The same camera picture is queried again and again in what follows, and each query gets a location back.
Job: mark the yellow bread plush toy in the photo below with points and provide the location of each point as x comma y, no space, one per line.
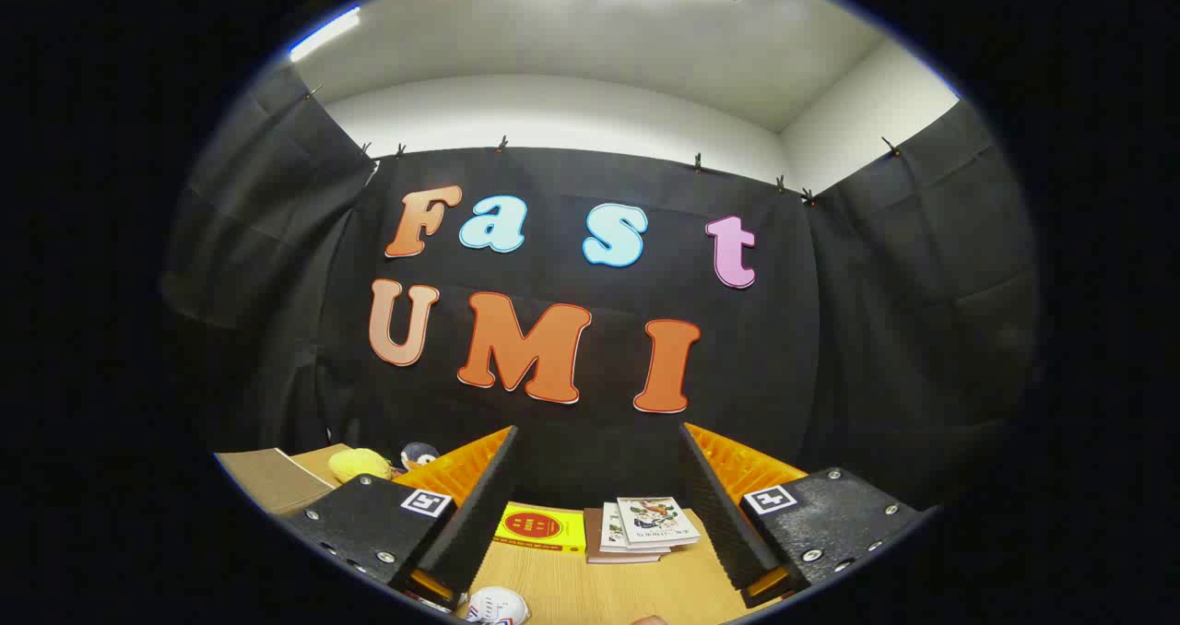
359,465

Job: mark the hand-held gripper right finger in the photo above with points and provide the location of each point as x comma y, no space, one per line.
714,514

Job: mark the row of small cloth clips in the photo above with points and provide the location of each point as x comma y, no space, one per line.
502,143

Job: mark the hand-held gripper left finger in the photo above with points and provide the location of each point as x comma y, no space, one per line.
479,514

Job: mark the white canvas shoe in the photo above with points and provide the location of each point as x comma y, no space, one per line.
498,605

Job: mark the white paperback book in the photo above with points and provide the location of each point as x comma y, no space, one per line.
610,537

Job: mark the white illustrated cover book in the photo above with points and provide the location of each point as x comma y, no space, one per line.
656,519

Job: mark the brown fabric storage box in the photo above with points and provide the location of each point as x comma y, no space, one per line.
267,477

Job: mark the thick yellow book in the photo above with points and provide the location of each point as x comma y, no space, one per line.
539,525

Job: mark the black backdrop cloth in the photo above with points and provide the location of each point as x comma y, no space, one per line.
784,348

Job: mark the penguin plush toy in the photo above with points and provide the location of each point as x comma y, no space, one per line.
419,455

